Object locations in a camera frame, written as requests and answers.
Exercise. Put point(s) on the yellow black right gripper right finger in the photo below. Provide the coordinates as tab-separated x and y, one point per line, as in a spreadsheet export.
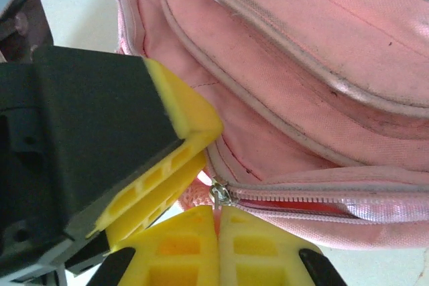
261	259

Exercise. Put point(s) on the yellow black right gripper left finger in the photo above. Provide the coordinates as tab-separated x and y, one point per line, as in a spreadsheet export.
174	259

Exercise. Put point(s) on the pink student backpack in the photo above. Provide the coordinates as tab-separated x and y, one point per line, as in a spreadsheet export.
268	81

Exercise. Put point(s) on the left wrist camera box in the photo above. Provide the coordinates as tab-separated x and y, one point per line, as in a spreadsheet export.
23	31

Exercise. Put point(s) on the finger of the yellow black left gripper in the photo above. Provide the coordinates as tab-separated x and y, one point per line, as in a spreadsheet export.
107	115
161	195

